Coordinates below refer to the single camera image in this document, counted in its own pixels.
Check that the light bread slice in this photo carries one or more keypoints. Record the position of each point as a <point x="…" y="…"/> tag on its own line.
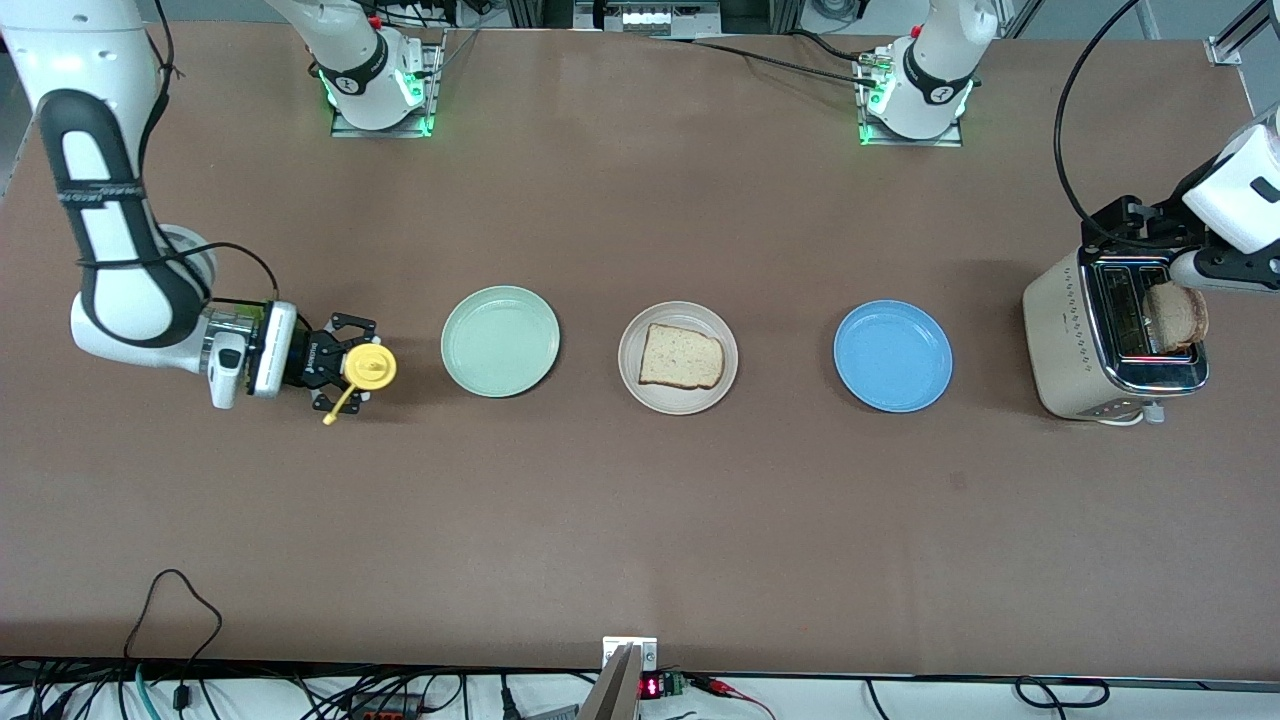
<point x="680" y="357"/>

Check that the brown toasted bread slice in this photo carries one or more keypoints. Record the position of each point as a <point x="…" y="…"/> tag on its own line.
<point x="1175" y="315"/>

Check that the blue plate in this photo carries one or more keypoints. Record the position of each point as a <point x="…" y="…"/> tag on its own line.
<point x="893" y="356"/>

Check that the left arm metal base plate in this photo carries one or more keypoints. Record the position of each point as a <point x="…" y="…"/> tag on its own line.
<point x="900" y="142"/>

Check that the beige chrome toaster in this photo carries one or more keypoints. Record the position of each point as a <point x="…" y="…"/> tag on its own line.
<point x="1060" y="340"/>

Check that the beige plate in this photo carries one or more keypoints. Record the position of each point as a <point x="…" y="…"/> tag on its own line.
<point x="680" y="402"/>

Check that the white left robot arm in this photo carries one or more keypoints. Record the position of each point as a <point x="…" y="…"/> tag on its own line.
<point x="930" y="70"/>

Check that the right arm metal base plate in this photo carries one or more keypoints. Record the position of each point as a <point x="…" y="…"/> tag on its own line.
<point x="436" y="100"/>

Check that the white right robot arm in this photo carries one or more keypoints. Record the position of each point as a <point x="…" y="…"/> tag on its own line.
<point x="110" y="250"/>

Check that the orange black power strip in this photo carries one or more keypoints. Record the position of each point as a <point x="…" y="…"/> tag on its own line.
<point x="385" y="712"/>

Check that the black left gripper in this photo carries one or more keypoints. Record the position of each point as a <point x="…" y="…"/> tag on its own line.
<point x="1172" y="214"/>

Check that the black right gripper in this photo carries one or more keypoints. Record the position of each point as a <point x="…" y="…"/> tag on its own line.
<point x="308" y="357"/>

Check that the yellow squeeze bottle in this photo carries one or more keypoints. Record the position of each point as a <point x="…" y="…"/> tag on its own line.
<point x="370" y="368"/>

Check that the aluminium frame corner bracket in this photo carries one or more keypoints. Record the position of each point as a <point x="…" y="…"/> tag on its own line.
<point x="1222" y="50"/>

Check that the white power strip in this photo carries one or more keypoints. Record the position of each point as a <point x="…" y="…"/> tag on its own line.
<point x="650" y="18"/>

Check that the mint green plate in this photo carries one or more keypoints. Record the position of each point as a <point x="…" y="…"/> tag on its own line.
<point x="500" y="342"/>

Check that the grey metal camera mount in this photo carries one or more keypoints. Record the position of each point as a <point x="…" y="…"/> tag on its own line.
<point x="615" y="690"/>

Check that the circuit board with red display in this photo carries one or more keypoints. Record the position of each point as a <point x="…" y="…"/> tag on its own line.
<point x="652" y="688"/>

